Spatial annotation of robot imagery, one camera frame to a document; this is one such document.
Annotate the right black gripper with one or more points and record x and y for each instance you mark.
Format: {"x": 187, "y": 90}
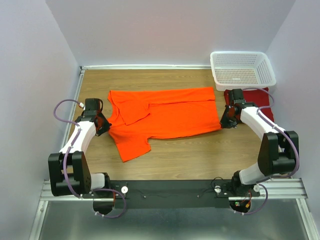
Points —
{"x": 224, "y": 123}

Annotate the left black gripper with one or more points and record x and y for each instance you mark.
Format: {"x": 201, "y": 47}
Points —
{"x": 106, "y": 126}

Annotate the orange t shirt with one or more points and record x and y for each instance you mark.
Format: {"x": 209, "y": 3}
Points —
{"x": 138, "y": 116}

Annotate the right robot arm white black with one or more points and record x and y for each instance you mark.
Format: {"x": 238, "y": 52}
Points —
{"x": 279, "y": 150}

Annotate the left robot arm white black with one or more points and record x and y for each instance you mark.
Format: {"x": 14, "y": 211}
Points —
{"x": 68, "y": 169}

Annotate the folded dark red t shirt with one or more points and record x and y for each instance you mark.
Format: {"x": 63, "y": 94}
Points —
{"x": 258, "y": 98}

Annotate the white plastic basket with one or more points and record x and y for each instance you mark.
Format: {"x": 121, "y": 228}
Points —
{"x": 241, "y": 69}

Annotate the aluminium rail frame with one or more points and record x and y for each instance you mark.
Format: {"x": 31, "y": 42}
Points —
{"x": 283, "y": 211}

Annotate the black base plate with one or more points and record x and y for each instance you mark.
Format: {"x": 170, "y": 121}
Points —
{"x": 170, "y": 194}

